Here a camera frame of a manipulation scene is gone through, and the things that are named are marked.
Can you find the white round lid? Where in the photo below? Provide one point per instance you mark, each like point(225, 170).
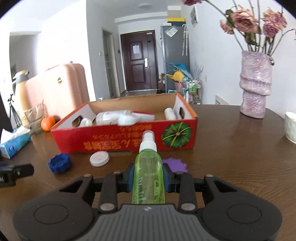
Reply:
point(99, 159)

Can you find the white board against wall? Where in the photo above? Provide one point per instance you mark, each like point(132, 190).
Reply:
point(220, 101)

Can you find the orange fruit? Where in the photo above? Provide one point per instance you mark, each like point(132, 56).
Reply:
point(47, 123)

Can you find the green spray bottle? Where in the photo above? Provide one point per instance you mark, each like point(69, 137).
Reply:
point(148, 178)

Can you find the red cardboard box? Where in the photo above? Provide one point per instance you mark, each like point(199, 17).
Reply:
point(169, 135)

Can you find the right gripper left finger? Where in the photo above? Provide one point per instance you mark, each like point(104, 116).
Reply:
point(118, 182)

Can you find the grey refrigerator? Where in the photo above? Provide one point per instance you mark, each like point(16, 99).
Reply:
point(172, 36)

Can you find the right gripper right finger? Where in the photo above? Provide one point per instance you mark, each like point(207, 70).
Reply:
point(177, 182)

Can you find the small white bottle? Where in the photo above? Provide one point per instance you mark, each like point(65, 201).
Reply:
point(170, 114)

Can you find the blue tissue pack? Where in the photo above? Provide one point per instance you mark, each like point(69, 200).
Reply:
point(12, 142)

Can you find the blue bottle cap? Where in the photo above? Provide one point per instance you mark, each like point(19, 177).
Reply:
point(59, 163)

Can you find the wire storage cart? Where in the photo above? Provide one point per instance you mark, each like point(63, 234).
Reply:
point(192, 91)

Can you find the dried pink roses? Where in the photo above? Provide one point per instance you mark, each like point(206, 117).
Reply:
point(262, 32)

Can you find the camera tripod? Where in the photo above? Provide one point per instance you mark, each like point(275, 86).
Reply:
point(13, 113)

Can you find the white cup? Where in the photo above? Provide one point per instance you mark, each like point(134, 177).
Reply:
point(290, 126)

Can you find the yellow thermos jug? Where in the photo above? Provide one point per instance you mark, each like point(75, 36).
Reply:
point(19, 86)

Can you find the yellow blue toy pile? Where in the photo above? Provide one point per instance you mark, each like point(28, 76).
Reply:
point(178, 73)

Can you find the purple textured vase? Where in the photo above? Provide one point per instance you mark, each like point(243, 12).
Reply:
point(255, 81)

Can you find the purple cap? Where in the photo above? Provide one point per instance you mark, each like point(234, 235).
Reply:
point(176, 165)

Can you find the dark brown entrance door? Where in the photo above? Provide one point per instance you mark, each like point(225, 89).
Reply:
point(140, 60)

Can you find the red white lint brush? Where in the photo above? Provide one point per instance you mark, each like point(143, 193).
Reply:
point(144, 117)

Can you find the pink suitcase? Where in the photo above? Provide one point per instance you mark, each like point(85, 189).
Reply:
point(60, 89)

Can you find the white spray bottle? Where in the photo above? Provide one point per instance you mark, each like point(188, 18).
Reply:
point(117, 117)

